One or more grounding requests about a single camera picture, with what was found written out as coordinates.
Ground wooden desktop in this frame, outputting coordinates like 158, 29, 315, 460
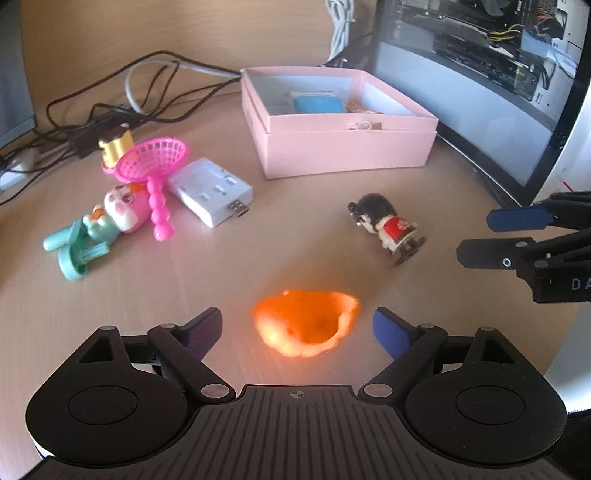
0, 60, 580, 462

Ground white power adapter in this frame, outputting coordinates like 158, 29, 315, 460
0, 154, 38, 191

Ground orange pink soft toy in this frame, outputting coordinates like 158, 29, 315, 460
252, 288, 361, 358

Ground pink bunny toy teal legs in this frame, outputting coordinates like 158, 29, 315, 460
44, 182, 151, 282

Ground looped white cable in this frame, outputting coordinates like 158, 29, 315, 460
124, 58, 243, 114

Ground gold crown toy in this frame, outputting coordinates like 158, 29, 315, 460
98, 124, 136, 175

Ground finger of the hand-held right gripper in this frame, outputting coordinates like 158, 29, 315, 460
487, 191, 591, 232
456, 237, 559, 273

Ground bundled white cable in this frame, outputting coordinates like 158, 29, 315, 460
325, 0, 356, 63

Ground black power brick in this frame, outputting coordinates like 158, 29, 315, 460
68, 115, 131, 158

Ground computer monitor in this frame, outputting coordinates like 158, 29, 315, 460
0, 0, 38, 149

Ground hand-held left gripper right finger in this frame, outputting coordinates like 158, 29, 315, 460
360, 307, 511, 403

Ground pink toy net basket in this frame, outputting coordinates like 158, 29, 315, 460
115, 137, 191, 243

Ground pink cardboard box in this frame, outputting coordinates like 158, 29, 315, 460
240, 66, 439, 180

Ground white USB adapter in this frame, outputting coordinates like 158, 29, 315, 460
167, 158, 254, 228

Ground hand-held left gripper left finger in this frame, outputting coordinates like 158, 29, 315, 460
79, 307, 236, 403

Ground black and red toy figure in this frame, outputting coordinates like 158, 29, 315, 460
347, 194, 428, 266

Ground blue tissue packet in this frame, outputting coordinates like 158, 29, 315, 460
290, 91, 348, 114

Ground black and white cables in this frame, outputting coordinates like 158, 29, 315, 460
0, 54, 243, 204

